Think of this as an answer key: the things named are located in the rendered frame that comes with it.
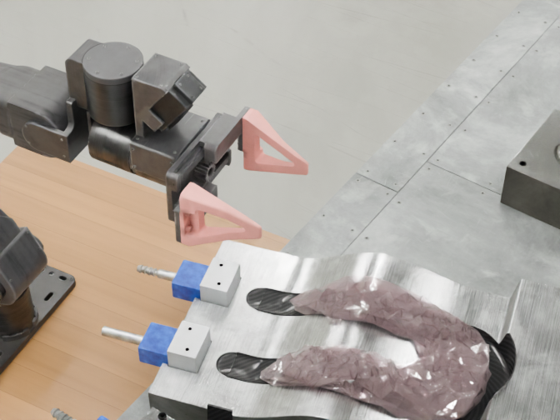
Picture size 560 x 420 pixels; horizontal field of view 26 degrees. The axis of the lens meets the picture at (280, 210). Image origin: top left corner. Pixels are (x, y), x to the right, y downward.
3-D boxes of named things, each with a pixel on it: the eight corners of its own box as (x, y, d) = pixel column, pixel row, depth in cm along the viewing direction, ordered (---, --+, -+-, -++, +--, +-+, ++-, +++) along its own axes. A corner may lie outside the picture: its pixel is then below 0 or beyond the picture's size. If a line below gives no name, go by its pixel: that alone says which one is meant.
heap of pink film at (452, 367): (252, 392, 141) (251, 351, 135) (297, 283, 152) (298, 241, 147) (472, 452, 135) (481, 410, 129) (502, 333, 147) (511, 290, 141)
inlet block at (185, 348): (97, 359, 148) (92, 331, 144) (113, 329, 151) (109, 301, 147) (197, 387, 145) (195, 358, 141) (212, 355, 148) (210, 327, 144)
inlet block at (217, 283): (132, 296, 155) (127, 267, 151) (147, 268, 158) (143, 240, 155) (227, 320, 152) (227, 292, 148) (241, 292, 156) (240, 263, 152)
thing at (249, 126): (319, 129, 117) (233, 99, 120) (285, 174, 112) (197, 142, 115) (317, 180, 121) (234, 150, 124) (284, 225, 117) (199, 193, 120)
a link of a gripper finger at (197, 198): (286, 173, 112) (198, 141, 115) (249, 222, 108) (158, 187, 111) (285, 224, 117) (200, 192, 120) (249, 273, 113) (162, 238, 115)
